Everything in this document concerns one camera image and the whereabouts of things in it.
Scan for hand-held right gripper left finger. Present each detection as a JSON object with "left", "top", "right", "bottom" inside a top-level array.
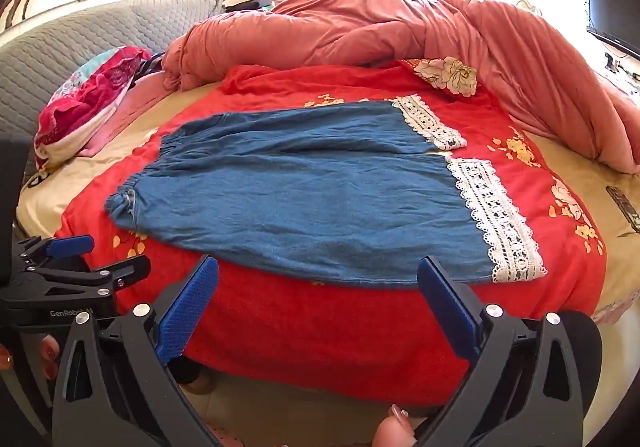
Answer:
[{"left": 52, "top": 254, "right": 221, "bottom": 447}]

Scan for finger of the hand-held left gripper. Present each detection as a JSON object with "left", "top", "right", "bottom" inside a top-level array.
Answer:
[
  {"left": 17, "top": 234, "right": 96, "bottom": 274},
  {"left": 15, "top": 254, "right": 152, "bottom": 301}
]

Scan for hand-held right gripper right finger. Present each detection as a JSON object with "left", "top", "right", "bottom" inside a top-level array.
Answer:
[{"left": 417, "top": 256, "right": 587, "bottom": 447}]

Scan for blue pants with white lace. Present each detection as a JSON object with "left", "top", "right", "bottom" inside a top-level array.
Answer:
[{"left": 104, "top": 94, "right": 548, "bottom": 289}]

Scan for person's left hand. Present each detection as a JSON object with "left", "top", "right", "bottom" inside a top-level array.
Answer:
[{"left": 0, "top": 334, "right": 62, "bottom": 382}]

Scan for red floral blanket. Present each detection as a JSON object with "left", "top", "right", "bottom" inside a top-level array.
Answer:
[{"left": 54, "top": 58, "right": 608, "bottom": 408}]

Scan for pink floral pillow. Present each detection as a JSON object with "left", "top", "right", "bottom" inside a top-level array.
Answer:
[{"left": 34, "top": 46, "right": 153, "bottom": 170}]

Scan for plain pink pillow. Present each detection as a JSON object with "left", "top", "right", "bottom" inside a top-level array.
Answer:
[{"left": 80, "top": 74, "right": 173, "bottom": 158}]

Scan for grey quilted headboard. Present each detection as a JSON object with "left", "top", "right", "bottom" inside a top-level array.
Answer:
[{"left": 0, "top": 0, "right": 228, "bottom": 168}]

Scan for beige bed sheet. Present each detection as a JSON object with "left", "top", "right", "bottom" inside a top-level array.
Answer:
[{"left": 15, "top": 82, "right": 640, "bottom": 325}]

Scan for dark striped cloth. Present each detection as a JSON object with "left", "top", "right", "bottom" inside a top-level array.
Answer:
[{"left": 132, "top": 52, "right": 168, "bottom": 78}]

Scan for dark remote control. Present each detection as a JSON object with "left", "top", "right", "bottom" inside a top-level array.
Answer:
[{"left": 606, "top": 185, "right": 640, "bottom": 233}]

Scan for pink duvet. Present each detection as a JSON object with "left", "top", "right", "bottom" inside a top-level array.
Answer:
[{"left": 162, "top": 0, "right": 640, "bottom": 175}]

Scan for black television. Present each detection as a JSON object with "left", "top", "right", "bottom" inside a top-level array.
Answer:
[{"left": 585, "top": 0, "right": 640, "bottom": 62}]

